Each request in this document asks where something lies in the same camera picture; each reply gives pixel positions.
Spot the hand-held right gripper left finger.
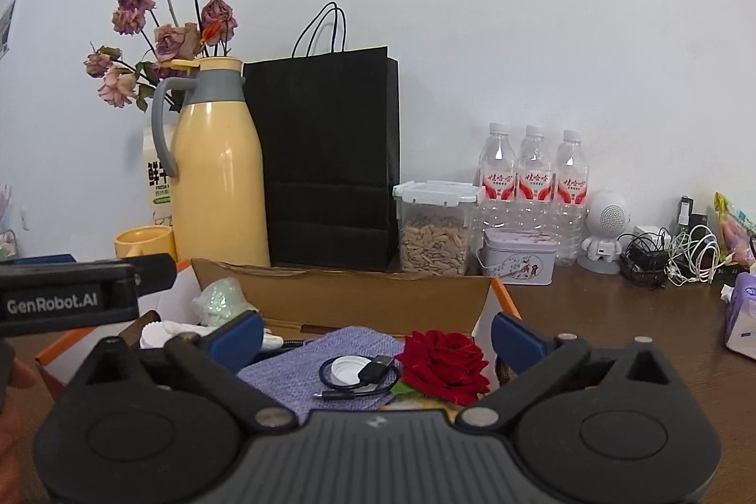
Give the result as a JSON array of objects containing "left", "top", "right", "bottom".
[{"left": 69, "top": 310, "right": 299, "bottom": 432}]

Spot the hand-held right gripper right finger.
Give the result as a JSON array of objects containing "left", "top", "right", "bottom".
[{"left": 457, "top": 311, "right": 689, "bottom": 432}]

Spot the clear plastic bag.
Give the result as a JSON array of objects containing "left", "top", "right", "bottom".
[{"left": 192, "top": 276, "right": 259, "bottom": 328}]

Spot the white frilled cloth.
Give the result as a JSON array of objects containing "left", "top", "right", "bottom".
[{"left": 140, "top": 320, "right": 207, "bottom": 350}]

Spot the purple fabric pouch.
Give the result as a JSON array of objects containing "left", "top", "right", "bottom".
[{"left": 236, "top": 325, "right": 408, "bottom": 425}]

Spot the red artificial rose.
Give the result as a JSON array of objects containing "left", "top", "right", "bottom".
[{"left": 390, "top": 330, "right": 491, "bottom": 407}]

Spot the white bottle cap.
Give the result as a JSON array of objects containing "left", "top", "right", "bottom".
[{"left": 329, "top": 354, "right": 370, "bottom": 387}]

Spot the red cardboard box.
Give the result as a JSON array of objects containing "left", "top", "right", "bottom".
[{"left": 34, "top": 257, "right": 524, "bottom": 410}]

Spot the short black adapter cable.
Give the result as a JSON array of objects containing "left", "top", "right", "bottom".
[{"left": 313, "top": 354, "right": 405, "bottom": 403}]

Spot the person's left hand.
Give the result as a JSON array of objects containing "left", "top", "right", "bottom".
[{"left": 0, "top": 359, "right": 40, "bottom": 504}]

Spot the yellow mug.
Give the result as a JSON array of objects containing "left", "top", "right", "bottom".
[{"left": 114, "top": 225, "right": 178, "bottom": 263}]

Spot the small printed tin box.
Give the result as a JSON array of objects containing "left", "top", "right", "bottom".
[{"left": 477, "top": 228, "right": 559, "bottom": 286}]

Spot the white milk carton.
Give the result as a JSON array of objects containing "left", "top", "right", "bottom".
[{"left": 145, "top": 123, "right": 178, "bottom": 229}]

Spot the yellow thermos jug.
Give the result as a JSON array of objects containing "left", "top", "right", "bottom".
[{"left": 150, "top": 57, "right": 271, "bottom": 269}]

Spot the clear container of seeds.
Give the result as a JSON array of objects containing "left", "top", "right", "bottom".
[{"left": 393, "top": 179, "right": 482, "bottom": 277}]

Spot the white robot speaker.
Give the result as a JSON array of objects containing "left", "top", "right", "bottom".
[{"left": 577, "top": 189, "right": 632, "bottom": 274}]

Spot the clear water bottle red label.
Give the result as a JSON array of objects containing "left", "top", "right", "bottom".
[
  {"left": 478, "top": 122, "right": 519, "bottom": 233},
  {"left": 555, "top": 129, "right": 592, "bottom": 267},
  {"left": 516, "top": 125, "right": 556, "bottom": 236}
]

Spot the white power block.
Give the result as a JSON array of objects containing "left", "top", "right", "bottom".
[{"left": 634, "top": 224, "right": 672, "bottom": 245}]

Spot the black paper bag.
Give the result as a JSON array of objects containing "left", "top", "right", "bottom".
[{"left": 243, "top": 2, "right": 401, "bottom": 272}]

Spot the black power adapter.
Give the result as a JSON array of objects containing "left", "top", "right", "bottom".
[{"left": 678, "top": 195, "right": 710, "bottom": 239}]

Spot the purple tissue pack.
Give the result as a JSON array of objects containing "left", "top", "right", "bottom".
[{"left": 721, "top": 271, "right": 756, "bottom": 360}]

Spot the yellow green snack packet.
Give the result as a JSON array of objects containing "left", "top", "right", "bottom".
[{"left": 713, "top": 192, "right": 756, "bottom": 265}]

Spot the black charger cable tangle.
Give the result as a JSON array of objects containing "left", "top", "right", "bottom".
[{"left": 617, "top": 232, "right": 674, "bottom": 288}]

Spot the white cable tangle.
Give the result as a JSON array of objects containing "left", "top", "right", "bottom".
[{"left": 666, "top": 225, "right": 724, "bottom": 285}]

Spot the framed wall picture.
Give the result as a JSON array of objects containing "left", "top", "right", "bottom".
[{"left": 0, "top": 0, "right": 21, "bottom": 62}]

